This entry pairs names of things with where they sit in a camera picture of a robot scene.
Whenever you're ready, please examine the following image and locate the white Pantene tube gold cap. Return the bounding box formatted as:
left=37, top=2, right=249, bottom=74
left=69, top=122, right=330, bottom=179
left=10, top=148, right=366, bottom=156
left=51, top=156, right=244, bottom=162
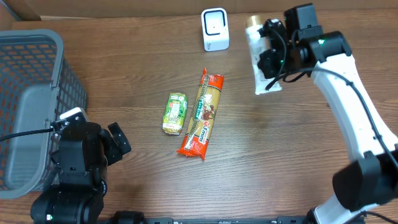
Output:
left=245, top=15, right=282, bottom=95

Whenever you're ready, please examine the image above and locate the green yellow snack bar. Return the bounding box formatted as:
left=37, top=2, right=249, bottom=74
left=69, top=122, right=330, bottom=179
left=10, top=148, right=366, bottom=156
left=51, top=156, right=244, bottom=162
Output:
left=162, top=93, right=188, bottom=136

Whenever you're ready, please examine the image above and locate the spaghetti pack with red ends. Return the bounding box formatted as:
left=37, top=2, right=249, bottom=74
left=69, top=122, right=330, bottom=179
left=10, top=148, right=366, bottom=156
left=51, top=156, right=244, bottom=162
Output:
left=177, top=68, right=224, bottom=160

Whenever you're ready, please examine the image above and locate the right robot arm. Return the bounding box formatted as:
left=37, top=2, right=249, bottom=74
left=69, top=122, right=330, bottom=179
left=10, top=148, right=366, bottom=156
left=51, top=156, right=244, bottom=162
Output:
left=258, top=3, right=397, bottom=223

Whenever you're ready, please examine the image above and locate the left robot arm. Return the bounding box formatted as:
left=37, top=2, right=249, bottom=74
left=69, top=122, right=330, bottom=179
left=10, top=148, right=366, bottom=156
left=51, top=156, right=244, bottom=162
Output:
left=30, top=122, right=131, bottom=223

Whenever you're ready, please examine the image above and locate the white barcode scanner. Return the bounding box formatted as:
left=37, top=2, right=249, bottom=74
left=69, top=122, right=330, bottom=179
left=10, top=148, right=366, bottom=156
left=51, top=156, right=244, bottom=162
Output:
left=201, top=7, right=229, bottom=52

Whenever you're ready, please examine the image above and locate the grey plastic basket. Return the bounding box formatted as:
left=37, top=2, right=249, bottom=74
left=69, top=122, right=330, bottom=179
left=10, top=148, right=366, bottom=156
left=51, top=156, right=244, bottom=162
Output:
left=1, top=29, right=88, bottom=199

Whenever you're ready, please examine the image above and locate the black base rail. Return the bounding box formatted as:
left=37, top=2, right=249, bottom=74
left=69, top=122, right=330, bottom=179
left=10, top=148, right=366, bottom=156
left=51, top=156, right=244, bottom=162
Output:
left=146, top=216, right=310, bottom=224

